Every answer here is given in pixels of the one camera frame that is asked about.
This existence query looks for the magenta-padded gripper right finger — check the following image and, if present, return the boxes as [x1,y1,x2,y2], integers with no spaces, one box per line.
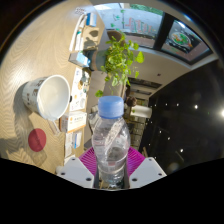
[124,146,168,189]

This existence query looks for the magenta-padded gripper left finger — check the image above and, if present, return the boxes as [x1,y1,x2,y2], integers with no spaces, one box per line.
[54,146,100,190]

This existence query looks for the clear water bottle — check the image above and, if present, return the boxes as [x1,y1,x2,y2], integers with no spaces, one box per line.
[91,95,132,185]

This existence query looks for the small blue and white pack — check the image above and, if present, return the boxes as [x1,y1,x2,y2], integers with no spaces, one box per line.
[72,130,83,149]

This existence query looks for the white paper leaflets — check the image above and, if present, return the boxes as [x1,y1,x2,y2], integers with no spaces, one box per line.
[64,132,74,159]

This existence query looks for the white and orange tissue box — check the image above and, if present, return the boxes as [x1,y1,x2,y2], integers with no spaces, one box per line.
[59,110,88,134]

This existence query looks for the grey chevron cushion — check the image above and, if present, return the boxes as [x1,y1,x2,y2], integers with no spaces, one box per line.
[87,103,101,128]

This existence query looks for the white round column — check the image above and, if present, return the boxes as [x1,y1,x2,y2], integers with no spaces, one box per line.
[130,105,153,119]

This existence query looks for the flat round red coaster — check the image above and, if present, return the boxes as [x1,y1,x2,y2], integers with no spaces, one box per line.
[27,128,48,153]

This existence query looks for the person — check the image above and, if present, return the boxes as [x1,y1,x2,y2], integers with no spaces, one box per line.
[123,84,138,108]

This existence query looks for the colourful printed leaflet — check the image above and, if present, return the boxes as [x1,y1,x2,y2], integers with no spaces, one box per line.
[69,67,91,113]

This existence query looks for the white printed mug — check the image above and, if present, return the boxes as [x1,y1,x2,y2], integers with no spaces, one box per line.
[21,74,72,122]

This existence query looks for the group of ceiling lights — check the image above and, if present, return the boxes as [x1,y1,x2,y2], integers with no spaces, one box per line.
[156,99,224,164]

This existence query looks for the grey curved sofa bench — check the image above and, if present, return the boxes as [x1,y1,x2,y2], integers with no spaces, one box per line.
[83,68,128,149]

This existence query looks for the green potted plant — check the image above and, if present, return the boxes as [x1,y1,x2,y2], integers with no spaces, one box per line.
[89,31,145,98]

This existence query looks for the light blue tissue pack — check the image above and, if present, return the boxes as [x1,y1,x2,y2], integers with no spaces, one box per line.
[68,50,92,69]

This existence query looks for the brown wooden stand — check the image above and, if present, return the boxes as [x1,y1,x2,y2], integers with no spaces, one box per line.
[81,25,100,52]

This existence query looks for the window with painted decals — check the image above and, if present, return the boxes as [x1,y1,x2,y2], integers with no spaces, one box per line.
[93,2,214,63]

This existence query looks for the small blue box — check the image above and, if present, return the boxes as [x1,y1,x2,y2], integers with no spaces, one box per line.
[85,12,98,28]

